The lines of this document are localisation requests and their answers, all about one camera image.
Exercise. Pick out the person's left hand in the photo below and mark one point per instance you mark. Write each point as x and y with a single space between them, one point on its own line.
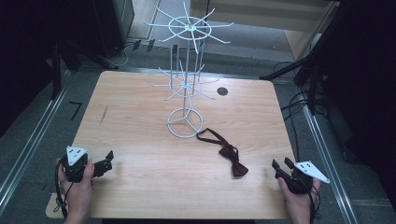
77 196

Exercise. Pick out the dark red bow tie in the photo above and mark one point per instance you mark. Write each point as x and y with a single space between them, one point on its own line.
229 152

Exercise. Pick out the black table grommet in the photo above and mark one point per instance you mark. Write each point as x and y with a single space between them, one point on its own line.
222 91

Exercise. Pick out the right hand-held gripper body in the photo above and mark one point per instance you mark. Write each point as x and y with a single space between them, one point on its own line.
303 179

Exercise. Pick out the aluminium floor rail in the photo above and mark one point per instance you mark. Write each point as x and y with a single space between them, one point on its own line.
34 140
327 161

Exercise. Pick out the person's right hand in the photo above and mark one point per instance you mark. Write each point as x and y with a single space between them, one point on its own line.
297 205

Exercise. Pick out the black metal stand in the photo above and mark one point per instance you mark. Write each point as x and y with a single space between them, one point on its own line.
77 54
311 68

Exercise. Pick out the dark cabinet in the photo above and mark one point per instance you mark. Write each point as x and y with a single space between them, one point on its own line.
118 21

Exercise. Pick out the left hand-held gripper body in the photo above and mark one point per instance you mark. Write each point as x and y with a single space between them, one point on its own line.
75 163

